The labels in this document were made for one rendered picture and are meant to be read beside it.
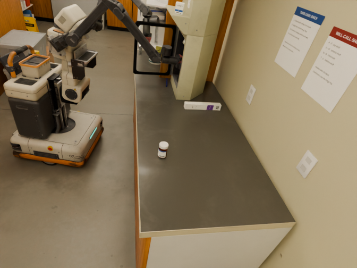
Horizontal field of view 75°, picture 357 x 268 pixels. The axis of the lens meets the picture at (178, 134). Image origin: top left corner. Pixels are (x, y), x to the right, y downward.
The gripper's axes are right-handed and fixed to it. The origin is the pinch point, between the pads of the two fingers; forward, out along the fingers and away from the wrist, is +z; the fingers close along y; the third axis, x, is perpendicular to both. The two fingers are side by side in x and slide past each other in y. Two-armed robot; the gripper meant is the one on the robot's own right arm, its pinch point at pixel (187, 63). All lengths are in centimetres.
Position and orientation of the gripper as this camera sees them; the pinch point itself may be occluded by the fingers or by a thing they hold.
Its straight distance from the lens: 181.9
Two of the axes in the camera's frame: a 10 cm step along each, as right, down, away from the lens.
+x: -2.2, 7.7, 6.0
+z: 9.6, 0.7, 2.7
